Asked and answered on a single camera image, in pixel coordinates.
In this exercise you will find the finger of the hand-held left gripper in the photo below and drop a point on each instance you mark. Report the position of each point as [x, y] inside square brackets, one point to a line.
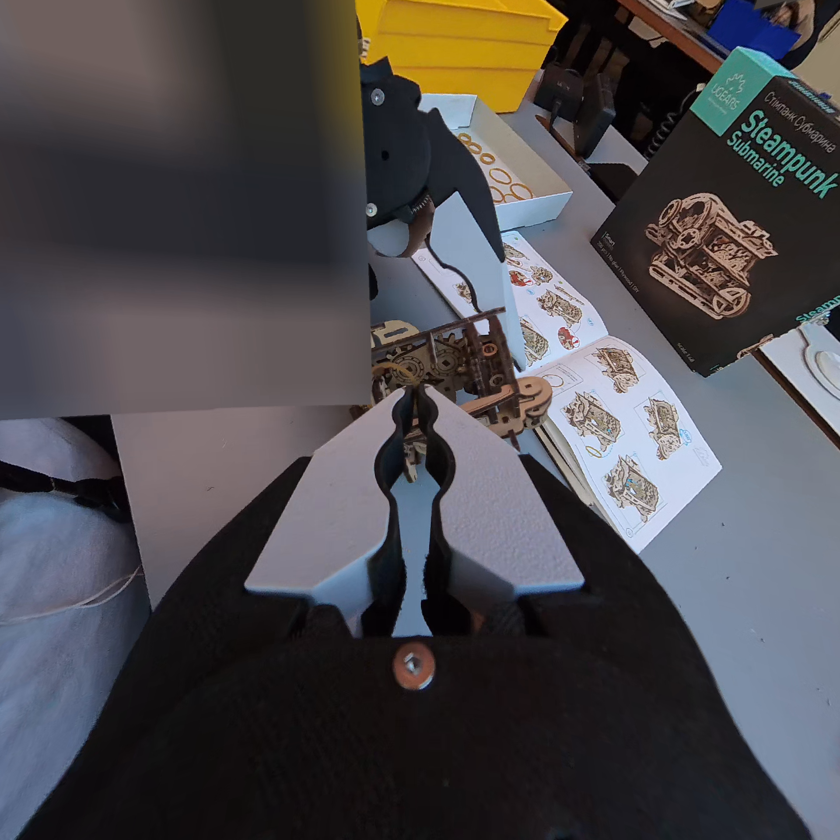
[472, 243]
[388, 239]

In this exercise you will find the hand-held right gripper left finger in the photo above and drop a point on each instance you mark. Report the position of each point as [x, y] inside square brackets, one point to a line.
[328, 525]

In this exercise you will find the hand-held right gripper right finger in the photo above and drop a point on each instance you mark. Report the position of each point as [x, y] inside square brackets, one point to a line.
[499, 525]

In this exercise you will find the wooden mechanical model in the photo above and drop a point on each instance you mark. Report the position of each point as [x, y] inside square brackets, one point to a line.
[459, 361]

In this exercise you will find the black desk device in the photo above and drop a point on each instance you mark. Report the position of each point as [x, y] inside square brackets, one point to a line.
[594, 121]

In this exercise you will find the grey desk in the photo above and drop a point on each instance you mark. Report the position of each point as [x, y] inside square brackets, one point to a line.
[722, 590]

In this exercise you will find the group of rubber bands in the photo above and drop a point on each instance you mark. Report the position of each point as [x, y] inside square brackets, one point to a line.
[523, 191]

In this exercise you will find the white cardboard tray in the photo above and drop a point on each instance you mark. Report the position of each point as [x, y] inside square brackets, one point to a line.
[538, 207]

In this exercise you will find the yellow storage bin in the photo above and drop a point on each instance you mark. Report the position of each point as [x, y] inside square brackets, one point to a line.
[459, 39]

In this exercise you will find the white instruction booklet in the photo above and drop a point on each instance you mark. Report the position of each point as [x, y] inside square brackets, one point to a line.
[630, 420]

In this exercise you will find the black model kit box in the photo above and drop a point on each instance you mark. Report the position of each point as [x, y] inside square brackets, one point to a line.
[709, 197]

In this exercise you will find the wooden background table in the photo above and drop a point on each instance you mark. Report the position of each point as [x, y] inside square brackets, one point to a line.
[682, 39]

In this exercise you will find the white garment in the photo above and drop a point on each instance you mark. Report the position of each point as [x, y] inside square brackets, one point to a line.
[52, 656]

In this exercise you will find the white rounded panel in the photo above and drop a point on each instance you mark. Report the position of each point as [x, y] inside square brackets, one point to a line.
[794, 380]

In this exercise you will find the blue folder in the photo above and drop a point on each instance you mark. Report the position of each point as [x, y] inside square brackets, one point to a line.
[754, 26]

